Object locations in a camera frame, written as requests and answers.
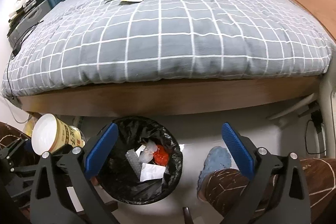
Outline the red plastic bag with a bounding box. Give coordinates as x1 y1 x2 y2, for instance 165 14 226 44
153 144 169 166

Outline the blue slipper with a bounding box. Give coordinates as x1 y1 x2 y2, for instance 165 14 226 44
197 146 232 191

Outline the grey suitcase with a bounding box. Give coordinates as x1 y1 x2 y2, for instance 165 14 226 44
8 0 51 48

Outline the yellow instant noodle cup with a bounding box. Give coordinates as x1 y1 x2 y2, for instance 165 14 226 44
31 114 85 156

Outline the grey checked bed sheet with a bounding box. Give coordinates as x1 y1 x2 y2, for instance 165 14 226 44
1 0 335 97

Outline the wooden bed frame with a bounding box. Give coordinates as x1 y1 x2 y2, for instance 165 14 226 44
19 76 321 117

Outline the clear plastic bag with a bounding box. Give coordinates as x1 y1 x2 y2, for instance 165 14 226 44
136 141 157 164

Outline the brown patterned pajama leg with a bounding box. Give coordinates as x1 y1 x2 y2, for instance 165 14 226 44
197 157 336 223

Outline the white crumpled paper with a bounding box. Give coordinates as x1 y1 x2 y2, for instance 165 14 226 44
139 163 166 182

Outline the black wall plug cable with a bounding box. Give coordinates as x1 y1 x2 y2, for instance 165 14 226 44
304 108 326 156

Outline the black trash bin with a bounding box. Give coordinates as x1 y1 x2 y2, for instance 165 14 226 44
97 116 183 205

